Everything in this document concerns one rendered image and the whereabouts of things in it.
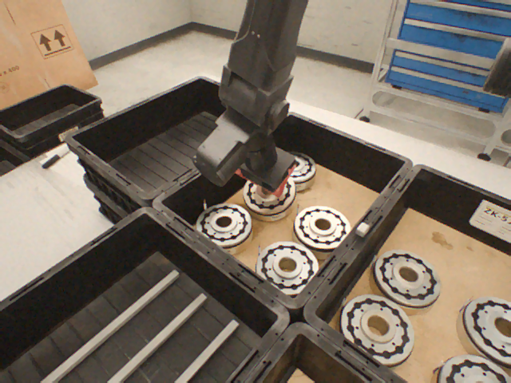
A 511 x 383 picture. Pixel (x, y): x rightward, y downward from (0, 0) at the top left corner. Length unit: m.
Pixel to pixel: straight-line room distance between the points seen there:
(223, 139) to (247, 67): 0.10
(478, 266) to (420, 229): 0.11
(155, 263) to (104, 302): 0.10
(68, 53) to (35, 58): 0.26
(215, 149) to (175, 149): 0.43
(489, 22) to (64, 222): 2.20
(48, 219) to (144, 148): 0.30
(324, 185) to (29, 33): 2.80
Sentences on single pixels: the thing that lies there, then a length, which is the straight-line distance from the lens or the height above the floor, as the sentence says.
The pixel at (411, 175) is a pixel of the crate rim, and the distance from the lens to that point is 0.66.
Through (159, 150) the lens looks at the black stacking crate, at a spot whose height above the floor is 0.83.
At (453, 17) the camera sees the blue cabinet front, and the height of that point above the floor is 0.78.
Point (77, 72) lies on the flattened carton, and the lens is 3.32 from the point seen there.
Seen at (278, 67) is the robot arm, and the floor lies 1.17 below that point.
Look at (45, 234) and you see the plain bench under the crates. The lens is 0.94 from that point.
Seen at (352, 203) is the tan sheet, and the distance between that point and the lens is 0.71.
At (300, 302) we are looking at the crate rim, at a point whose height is 0.93.
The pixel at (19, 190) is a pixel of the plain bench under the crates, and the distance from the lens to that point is 1.11.
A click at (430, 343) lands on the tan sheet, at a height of 0.83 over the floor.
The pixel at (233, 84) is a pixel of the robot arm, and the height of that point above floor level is 1.14.
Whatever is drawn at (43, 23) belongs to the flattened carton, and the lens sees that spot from 3.26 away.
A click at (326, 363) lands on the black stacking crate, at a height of 0.90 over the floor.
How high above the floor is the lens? 1.32
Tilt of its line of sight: 43 degrees down
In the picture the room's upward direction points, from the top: straight up
